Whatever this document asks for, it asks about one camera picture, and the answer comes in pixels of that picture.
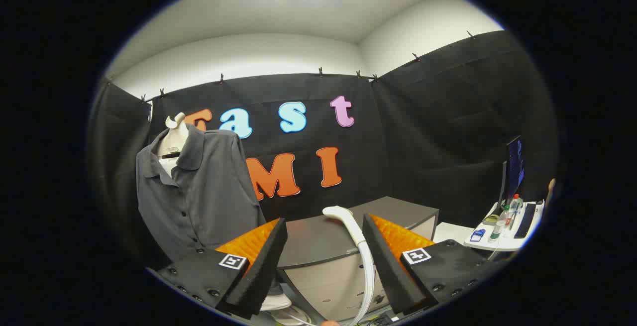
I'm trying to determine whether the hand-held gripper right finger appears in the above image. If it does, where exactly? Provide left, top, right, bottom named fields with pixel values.
left=362, top=213, right=503, bottom=317

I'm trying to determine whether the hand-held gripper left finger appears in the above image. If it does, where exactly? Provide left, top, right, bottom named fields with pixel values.
left=155, top=218, right=289, bottom=321

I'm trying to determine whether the grey button shirt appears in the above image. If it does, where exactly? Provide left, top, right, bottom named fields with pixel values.
left=136, top=124, right=267, bottom=267

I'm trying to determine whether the white plastic base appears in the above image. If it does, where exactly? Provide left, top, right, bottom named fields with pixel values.
left=259, top=294, right=319, bottom=326

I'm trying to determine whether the grey drawer cabinet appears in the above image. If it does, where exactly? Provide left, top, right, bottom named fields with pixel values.
left=276, top=196, right=440, bottom=322

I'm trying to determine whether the white side table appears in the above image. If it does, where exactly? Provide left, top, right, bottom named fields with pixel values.
left=464, top=201, right=544, bottom=252

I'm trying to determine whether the black backdrop cloth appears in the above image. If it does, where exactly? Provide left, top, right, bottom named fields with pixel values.
left=89, top=30, right=558, bottom=267

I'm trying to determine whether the black keyboard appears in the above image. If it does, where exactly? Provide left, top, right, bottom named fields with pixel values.
left=514, top=203, right=536, bottom=239

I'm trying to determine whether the cream mannequin hanger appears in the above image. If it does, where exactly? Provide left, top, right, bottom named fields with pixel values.
left=157, top=112, right=190, bottom=158

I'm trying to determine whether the black computer monitor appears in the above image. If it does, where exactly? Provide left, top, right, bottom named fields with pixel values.
left=500, top=135, right=525, bottom=207

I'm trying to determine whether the row of black clips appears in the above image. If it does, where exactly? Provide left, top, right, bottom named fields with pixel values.
left=107, top=30, right=476, bottom=105

